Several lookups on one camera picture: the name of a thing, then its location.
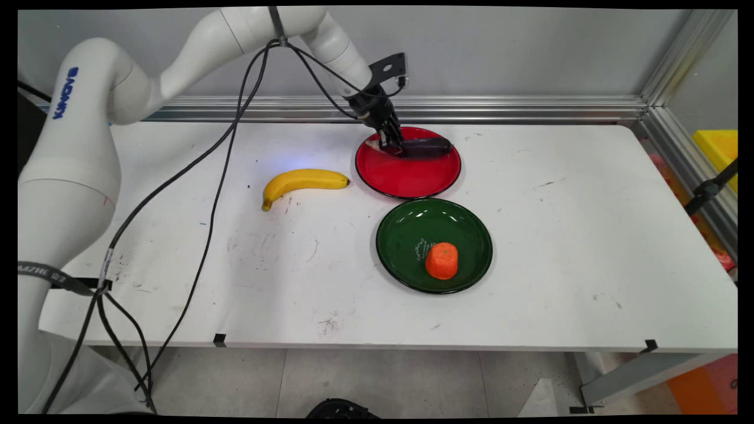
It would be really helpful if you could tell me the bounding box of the thin black cable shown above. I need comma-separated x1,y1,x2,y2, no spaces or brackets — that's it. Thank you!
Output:
133,47,273,394

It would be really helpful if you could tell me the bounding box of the purple eggplant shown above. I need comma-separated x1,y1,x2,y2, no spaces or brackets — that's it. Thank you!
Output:
364,135,454,160

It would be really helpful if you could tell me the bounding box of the black panel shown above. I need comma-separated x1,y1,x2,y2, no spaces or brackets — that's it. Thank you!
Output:
18,81,52,173

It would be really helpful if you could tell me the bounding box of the red plate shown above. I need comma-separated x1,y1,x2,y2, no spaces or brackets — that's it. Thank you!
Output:
355,126,462,200

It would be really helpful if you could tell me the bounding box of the black velcro strap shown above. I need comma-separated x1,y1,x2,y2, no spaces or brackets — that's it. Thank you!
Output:
18,260,114,296

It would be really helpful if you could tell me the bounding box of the orange box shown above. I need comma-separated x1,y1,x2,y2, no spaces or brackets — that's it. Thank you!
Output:
666,353,738,415

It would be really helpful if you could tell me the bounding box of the horizontal aluminium frame rail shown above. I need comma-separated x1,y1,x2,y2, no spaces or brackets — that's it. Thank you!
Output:
24,94,649,125

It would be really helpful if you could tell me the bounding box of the thick black cable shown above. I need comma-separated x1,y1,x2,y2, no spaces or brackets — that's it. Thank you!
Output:
40,39,281,415

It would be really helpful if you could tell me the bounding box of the black object on floor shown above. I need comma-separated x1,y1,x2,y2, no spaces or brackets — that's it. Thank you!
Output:
305,398,381,419

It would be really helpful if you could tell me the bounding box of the green plate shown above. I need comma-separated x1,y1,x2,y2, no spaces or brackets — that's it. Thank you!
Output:
375,198,494,295

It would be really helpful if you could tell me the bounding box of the orange carrot piece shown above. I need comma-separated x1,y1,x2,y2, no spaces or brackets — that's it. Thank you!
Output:
425,241,460,280

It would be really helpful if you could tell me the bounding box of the grey table leg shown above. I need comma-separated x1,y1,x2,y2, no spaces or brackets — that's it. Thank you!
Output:
569,351,731,414

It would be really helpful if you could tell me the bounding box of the yellow banana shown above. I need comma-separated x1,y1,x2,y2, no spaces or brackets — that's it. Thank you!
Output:
262,168,352,211

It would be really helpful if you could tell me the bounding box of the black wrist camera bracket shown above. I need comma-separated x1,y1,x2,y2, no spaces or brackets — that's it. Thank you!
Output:
369,52,409,90

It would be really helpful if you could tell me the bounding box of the slanted aluminium frame rail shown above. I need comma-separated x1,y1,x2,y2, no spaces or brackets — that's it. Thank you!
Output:
635,107,738,263

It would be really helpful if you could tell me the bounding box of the aluminium frame post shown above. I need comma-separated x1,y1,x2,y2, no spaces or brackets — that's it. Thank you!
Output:
640,9,737,109

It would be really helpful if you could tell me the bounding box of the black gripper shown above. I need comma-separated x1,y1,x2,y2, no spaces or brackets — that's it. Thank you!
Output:
346,86,408,158

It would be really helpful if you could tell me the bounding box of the yellow box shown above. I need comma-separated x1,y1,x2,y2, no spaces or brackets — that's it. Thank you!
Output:
692,130,738,196

